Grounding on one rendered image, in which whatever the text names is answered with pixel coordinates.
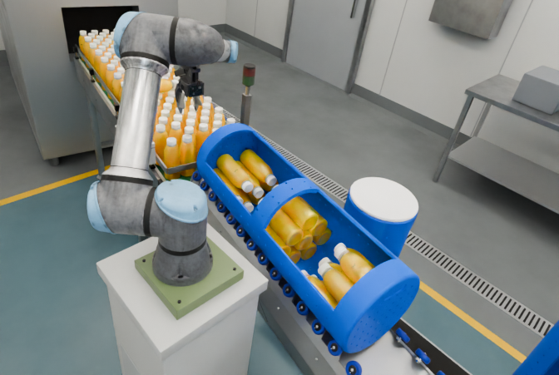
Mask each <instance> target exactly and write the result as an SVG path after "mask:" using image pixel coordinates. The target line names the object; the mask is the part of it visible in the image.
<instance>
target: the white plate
mask: <svg viewBox="0 0 559 375"><path fill-rule="evenodd" d="M350 197H351V199H352V201H353V202H354V203H355V205H356V206H357V207H358V208H359V209H361V210H362V211H363V212H364V213H366V214H367V215H370V216H372V217H374V218H376V219H379V220H384V221H388V222H403V221H406V220H410V219H412V218H413V217H414V216H415V215H416V214H417V212H418V202H417V200H416V198H415V197H414V195H413V194H412V193H411V192H410V191H409V190H408V189H406V188H405V187H403V186H402V185H400V184H398V183H396V182H394V181H391V180H387V179H384V178H378V177H366V178H363V179H360V180H356V181H355V182H354V183H353V184H352V186H351V188H350Z"/></svg>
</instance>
